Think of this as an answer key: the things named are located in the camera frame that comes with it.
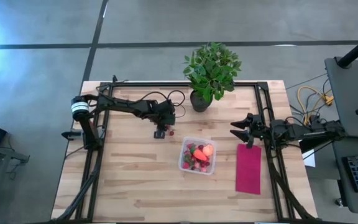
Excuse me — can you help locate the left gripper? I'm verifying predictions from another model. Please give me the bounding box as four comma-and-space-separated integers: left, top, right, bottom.
152, 99, 177, 131

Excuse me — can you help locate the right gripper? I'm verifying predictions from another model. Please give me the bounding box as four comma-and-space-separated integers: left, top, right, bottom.
229, 112, 273, 144

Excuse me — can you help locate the clear plastic tupperware container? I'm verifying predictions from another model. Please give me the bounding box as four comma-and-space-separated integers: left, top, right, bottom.
178, 136, 218, 176

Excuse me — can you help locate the red cloth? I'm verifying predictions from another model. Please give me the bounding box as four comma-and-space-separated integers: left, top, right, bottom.
235, 143, 263, 195

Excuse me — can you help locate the green plant in black pot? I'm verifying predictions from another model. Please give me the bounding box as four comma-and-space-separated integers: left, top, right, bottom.
182, 41, 243, 113

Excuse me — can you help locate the white paper sheet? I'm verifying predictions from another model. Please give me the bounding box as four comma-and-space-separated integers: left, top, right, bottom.
302, 148, 317, 168

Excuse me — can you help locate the grey desk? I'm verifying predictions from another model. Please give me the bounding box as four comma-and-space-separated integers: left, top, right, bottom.
324, 57, 358, 216

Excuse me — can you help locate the black pole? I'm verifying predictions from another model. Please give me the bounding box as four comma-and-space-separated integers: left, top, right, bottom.
336, 29, 358, 69

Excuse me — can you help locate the grey stand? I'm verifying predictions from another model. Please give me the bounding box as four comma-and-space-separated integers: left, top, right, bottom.
0, 139, 30, 224

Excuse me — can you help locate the black left camera cable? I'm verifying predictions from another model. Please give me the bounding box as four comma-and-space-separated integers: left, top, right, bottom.
137, 89, 186, 119

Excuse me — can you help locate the black aluminium rig frame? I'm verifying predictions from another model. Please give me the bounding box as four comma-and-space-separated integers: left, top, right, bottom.
50, 80, 319, 224

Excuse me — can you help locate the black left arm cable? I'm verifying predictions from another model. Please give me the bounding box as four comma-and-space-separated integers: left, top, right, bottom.
94, 74, 127, 94

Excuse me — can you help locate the yellow cable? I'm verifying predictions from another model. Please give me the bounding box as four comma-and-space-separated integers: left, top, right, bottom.
296, 85, 335, 126

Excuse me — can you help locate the black side bracket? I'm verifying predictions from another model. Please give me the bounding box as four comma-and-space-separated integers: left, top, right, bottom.
61, 130, 83, 141

